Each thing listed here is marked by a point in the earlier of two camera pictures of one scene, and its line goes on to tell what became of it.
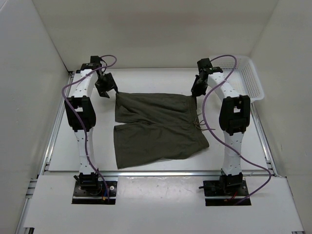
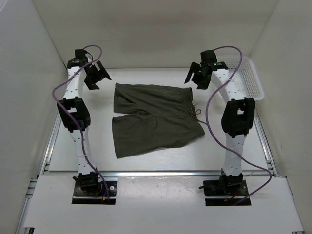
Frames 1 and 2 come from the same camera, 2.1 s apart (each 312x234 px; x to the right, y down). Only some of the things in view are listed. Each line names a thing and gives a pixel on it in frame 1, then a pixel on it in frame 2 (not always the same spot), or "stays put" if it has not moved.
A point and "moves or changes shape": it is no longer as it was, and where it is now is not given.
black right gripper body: [199, 87] to [198, 78]
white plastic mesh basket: [240, 71] stays put
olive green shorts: [155, 126] moves or changes shape
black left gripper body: [105, 83] to [93, 74]
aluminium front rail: [50, 174] stays put
